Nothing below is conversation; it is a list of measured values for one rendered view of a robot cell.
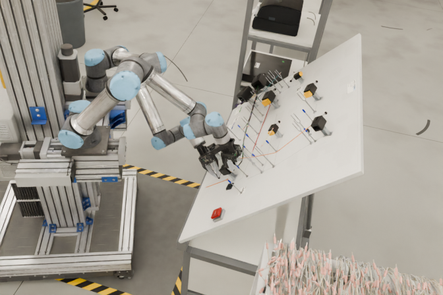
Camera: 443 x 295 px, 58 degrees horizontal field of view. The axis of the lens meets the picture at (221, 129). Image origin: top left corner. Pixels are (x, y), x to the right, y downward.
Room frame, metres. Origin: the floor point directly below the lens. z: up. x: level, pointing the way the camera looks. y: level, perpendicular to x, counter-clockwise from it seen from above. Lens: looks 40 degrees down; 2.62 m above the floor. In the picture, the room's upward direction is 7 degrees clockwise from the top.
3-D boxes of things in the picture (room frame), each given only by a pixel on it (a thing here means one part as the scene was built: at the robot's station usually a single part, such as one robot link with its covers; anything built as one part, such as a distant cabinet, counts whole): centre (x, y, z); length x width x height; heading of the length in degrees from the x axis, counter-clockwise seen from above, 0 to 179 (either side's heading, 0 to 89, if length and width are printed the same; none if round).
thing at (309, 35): (2.61, -0.35, 0.93); 0.61 x 0.50 x 1.85; 170
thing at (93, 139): (1.51, 0.70, 1.21); 0.15 x 0.15 x 0.10
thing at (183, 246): (1.73, 0.02, 0.83); 1.18 x 0.05 x 0.06; 170
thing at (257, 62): (2.56, -0.28, 1.09); 0.35 x 0.33 x 0.07; 170
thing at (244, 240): (1.68, -0.29, 0.60); 1.17 x 0.58 x 0.40; 170
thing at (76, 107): (1.50, 0.70, 1.33); 0.13 x 0.12 x 0.14; 3
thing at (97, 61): (2.00, 0.79, 1.33); 0.13 x 0.12 x 0.14; 137
